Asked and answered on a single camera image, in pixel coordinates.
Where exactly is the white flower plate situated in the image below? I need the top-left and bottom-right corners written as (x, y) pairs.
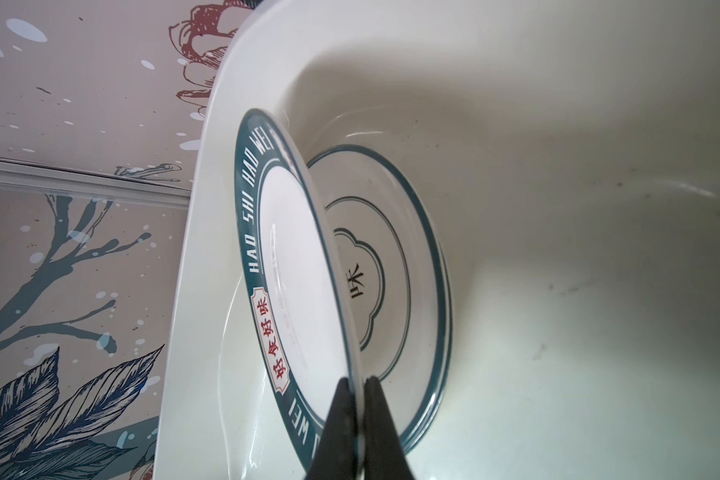
top-left (395, 239), bottom-right (455, 455)
top-left (308, 144), bottom-right (446, 440)

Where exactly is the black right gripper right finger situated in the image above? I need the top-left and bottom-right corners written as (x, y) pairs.
top-left (363, 376), bottom-right (414, 480)

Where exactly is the green rim plate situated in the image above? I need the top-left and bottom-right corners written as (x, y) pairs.
top-left (234, 109), bottom-right (363, 469)

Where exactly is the aluminium frame crossbar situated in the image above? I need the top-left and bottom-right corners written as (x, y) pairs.
top-left (0, 157), bottom-right (191, 208)

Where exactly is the white plastic bin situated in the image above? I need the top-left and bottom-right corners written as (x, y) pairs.
top-left (154, 1), bottom-right (720, 479)

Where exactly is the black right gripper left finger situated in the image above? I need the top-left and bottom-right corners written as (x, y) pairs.
top-left (305, 378), bottom-right (358, 480)

